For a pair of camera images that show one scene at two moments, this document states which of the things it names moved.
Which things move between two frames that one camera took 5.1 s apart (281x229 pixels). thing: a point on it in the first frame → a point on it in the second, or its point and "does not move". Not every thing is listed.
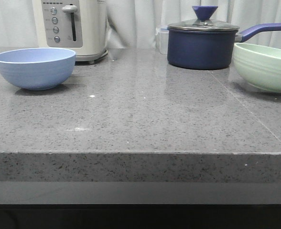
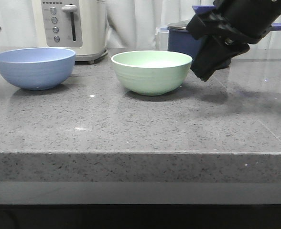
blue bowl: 36,68 does not move
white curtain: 132,23 does not move
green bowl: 265,67 → 152,72
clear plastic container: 162,36 does not move
